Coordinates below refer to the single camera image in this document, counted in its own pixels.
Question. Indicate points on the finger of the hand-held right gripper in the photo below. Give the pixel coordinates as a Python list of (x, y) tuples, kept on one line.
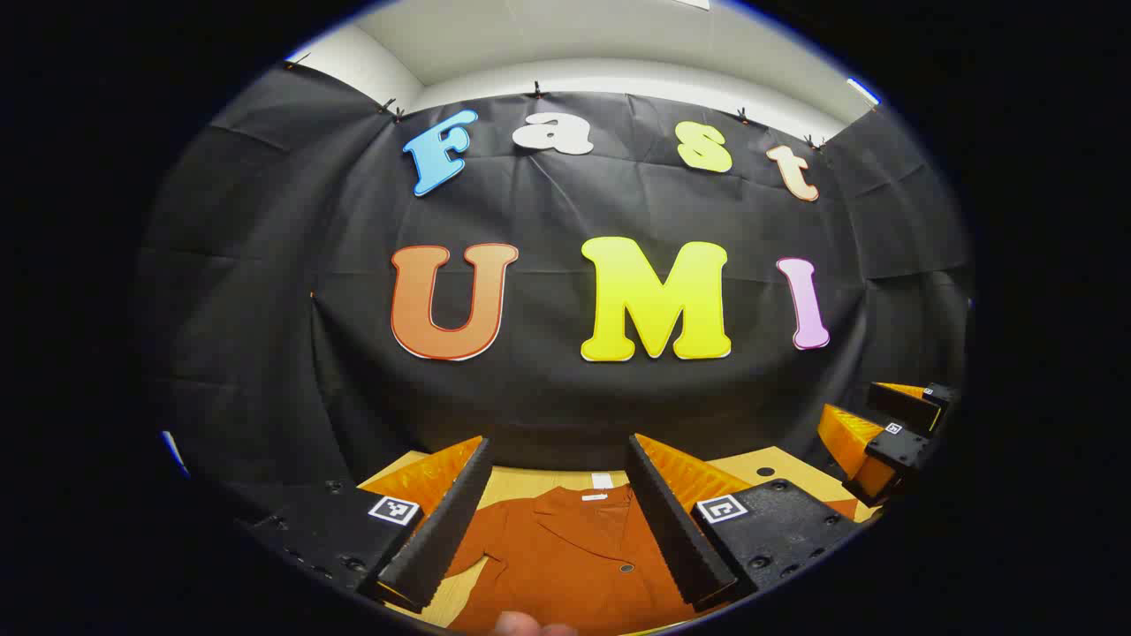
[(901, 402), (897, 450)]

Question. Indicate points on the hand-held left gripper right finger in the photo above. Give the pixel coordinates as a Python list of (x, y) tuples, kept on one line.
[(671, 521)]

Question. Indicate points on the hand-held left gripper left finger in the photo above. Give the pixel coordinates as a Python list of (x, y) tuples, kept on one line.
[(442, 530)]

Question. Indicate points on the orange knit cardigan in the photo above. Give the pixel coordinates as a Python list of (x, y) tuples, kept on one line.
[(565, 565)]

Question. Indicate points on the white tape strip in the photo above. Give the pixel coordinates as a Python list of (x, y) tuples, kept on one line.
[(602, 480)]

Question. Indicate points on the black backdrop cloth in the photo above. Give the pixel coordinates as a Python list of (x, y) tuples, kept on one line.
[(565, 203)]

